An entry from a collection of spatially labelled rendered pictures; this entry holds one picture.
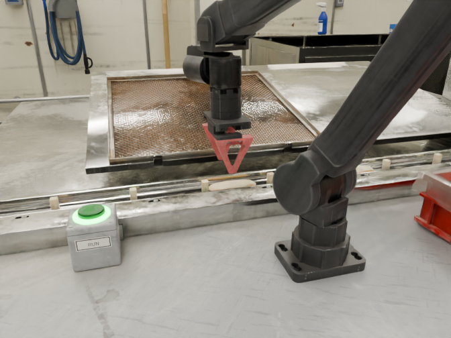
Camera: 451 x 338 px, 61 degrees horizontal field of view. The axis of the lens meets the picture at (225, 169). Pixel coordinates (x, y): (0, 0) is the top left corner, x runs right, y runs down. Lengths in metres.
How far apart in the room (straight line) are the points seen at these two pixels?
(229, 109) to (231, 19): 0.15
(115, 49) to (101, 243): 3.87
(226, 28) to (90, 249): 0.40
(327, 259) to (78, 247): 0.36
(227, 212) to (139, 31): 3.79
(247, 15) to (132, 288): 0.43
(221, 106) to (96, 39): 3.76
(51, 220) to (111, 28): 3.77
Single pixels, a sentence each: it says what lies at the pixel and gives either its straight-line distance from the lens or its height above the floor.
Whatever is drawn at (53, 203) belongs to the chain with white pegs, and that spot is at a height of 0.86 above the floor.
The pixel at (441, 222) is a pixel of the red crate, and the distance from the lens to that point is 0.76.
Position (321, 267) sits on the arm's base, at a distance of 0.59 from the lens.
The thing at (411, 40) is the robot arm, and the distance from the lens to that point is 0.45.
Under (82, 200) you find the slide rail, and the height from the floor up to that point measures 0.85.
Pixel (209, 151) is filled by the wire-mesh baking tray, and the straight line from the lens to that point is 0.84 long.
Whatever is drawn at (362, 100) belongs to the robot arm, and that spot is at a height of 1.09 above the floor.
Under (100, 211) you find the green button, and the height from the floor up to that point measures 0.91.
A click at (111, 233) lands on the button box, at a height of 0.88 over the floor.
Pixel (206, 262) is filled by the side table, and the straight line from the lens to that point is 0.61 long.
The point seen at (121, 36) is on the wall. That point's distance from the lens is 4.38.
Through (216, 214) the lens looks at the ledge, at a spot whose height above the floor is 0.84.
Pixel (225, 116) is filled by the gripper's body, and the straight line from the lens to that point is 0.68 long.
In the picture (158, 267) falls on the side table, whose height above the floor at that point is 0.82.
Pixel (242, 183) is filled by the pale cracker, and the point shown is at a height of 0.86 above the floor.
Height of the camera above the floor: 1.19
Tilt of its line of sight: 23 degrees down
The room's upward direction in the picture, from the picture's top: straight up
